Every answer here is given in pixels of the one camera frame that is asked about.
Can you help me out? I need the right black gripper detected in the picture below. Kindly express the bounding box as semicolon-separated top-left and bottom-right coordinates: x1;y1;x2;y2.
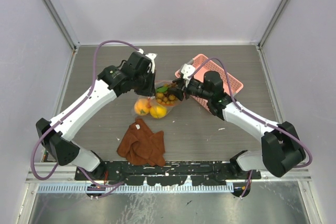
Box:
168;76;212;101

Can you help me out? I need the brown longan bunch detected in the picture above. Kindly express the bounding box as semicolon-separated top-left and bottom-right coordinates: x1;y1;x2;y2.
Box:
155;82;179;106

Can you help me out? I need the clear zip top bag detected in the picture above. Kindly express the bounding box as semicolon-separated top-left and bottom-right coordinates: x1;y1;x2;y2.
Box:
132;81;182;116

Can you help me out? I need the yellow apple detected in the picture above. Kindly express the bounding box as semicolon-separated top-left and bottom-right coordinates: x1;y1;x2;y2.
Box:
149;104;167;119

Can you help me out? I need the orange peach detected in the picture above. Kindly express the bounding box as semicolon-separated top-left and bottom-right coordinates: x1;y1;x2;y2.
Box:
133;98;151;116

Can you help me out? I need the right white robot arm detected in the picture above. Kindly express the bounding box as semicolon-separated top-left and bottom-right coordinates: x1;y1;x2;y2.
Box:
173;71;307;179

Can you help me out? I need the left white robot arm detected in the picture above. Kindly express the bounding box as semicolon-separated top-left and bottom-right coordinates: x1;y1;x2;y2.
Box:
36;51;157;180

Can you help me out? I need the pink plastic basket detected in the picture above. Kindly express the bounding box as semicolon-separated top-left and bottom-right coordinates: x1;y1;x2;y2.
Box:
187;54;244;96

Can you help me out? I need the brown cloth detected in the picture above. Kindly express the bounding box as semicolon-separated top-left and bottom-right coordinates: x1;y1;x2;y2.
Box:
117;118;165;167

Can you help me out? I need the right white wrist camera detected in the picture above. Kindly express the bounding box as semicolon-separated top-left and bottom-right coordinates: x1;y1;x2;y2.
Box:
137;48;157;73

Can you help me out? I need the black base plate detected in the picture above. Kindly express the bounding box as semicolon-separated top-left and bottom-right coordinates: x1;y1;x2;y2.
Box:
75;160;262;187

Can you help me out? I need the aluminium frame rail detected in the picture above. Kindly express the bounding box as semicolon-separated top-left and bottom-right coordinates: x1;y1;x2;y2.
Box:
35;162;311;182

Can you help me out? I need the grey slotted cable duct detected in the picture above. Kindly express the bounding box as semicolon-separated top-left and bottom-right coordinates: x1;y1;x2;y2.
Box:
37;183;234;194

